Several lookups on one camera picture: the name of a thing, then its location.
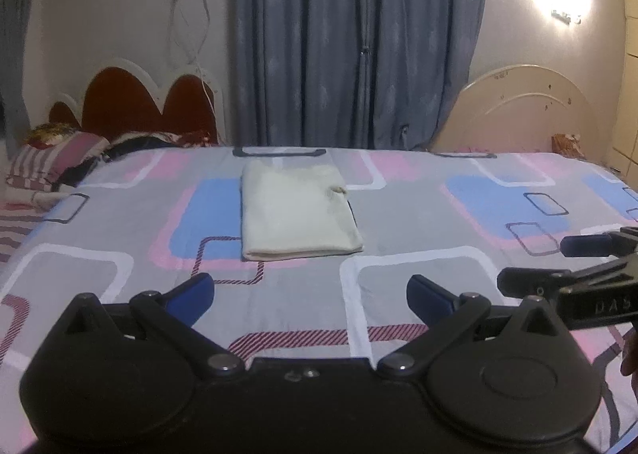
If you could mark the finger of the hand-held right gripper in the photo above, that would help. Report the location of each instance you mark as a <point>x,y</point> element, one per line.
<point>528,282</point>
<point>583,245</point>

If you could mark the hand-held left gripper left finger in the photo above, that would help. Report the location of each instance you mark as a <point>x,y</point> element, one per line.
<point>192,295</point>

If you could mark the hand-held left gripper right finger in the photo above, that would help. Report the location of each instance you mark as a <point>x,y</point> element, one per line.
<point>428,298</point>

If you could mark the white cloth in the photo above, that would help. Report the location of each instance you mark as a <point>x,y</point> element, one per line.
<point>299,209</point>

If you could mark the person's right hand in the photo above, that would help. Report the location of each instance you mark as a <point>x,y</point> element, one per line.
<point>631,363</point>

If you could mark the small red patterned pillow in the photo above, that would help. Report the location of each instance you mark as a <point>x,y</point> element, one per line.
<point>567,145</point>

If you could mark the printed grey pink bedsheet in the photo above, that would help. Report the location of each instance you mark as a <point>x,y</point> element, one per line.
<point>398,194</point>

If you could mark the cream cabinet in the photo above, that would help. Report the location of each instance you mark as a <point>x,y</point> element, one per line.
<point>629,110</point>

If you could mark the plain pink bedsheet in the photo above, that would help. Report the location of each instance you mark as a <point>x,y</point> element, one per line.
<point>463,154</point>

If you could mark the cream arched headboard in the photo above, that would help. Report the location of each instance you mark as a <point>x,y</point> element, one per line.
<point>518,115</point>

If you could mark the red patterned cloth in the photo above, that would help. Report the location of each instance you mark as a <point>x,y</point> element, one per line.
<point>192,138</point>

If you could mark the pink striped bedsheet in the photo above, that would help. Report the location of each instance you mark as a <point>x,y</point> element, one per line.
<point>20,219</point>

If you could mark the pink striped pillow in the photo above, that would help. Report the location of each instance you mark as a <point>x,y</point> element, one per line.
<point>55,160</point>

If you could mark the red white scalloped headboard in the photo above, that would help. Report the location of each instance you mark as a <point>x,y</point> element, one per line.
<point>124,95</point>

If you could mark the red gold patterned pillow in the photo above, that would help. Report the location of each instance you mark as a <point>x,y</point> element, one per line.
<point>50,132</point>

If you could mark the narrow blue grey curtain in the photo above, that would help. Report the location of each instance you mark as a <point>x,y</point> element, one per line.
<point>15,35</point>

